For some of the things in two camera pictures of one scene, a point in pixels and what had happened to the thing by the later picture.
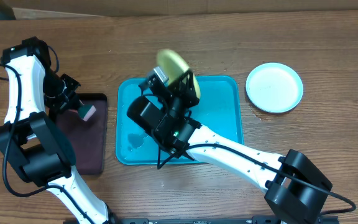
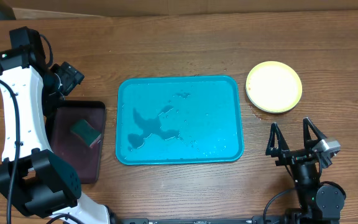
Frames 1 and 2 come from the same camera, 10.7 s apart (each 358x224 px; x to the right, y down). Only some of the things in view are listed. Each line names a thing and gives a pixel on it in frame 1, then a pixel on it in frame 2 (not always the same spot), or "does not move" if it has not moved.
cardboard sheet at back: x=25 y=9 does not move
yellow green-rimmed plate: x=173 y=66 to x=274 y=87
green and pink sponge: x=86 y=111 to x=86 y=132
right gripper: x=179 y=88 to x=293 y=154
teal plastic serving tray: x=220 y=111 does not move
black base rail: x=255 y=219 does not move
